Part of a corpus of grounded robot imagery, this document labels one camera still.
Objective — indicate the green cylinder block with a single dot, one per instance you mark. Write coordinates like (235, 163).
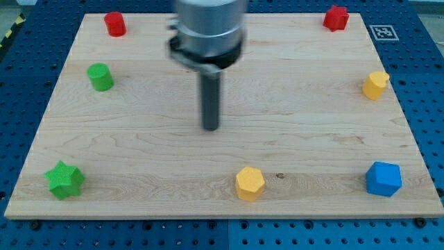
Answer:
(100, 76)

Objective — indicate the red cylinder block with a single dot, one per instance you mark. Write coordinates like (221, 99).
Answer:
(115, 24)

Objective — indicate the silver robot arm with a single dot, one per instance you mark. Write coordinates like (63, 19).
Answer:
(209, 33)

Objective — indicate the black board bolt left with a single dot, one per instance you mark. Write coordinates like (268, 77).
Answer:
(35, 225)

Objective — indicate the white fiducial marker tag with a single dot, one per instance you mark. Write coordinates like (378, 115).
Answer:
(383, 32)

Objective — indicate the green star block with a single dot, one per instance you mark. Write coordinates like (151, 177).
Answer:
(64, 180)

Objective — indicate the blue pentagon block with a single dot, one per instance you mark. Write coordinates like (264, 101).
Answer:
(383, 179)

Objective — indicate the dark cylindrical pointer rod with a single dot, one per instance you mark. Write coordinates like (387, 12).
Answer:
(210, 85)

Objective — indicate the yellow heart block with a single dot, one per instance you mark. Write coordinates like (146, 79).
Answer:
(375, 84)

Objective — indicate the black board bolt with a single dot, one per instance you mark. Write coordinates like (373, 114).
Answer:
(420, 222)
(35, 225)

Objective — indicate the red star block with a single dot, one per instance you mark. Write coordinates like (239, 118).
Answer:
(336, 18)

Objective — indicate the black board bolt right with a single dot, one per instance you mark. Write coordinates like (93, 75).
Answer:
(420, 222)

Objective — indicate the yellow hexagon block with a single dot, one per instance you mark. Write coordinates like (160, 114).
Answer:
(249, 184)

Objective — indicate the wooden board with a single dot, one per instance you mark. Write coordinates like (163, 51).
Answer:
(291, 106)

